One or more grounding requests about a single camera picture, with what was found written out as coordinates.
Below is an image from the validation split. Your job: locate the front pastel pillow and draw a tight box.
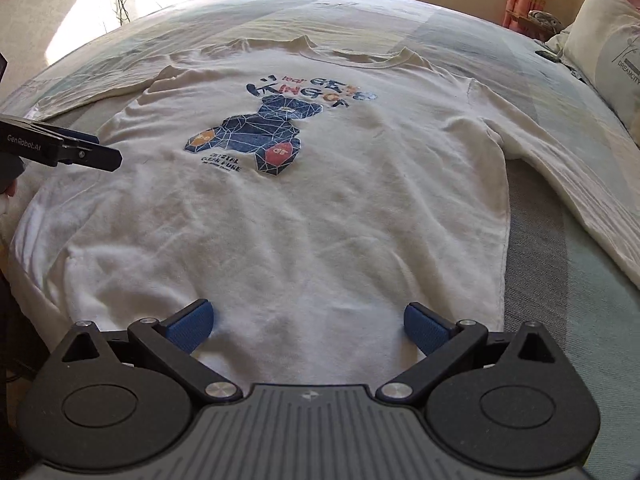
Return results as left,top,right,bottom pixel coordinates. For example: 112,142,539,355
563,0,639,140

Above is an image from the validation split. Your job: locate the rear pastel pillow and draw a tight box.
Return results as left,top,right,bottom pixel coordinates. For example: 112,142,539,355
544,25,572,62

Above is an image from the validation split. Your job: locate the patchwork pastel bed sheet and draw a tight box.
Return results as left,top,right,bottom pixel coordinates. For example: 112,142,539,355
1,0,639,479

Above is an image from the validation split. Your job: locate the wooden bedside table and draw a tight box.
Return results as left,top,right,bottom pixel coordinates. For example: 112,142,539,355
512,14,555,41

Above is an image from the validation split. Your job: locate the pastel pillow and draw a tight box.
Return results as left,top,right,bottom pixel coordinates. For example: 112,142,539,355
544,25,572,62
563,0,639,140

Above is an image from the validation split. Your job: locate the person's left hand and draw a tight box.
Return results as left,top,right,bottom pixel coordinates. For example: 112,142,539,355
0,179,17,197

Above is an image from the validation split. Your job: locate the white printed sweatshirt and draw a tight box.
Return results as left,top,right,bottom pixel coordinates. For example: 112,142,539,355
6,37,639,386

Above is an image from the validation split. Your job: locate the black remote control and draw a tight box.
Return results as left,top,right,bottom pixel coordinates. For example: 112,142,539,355
536,50,561,63

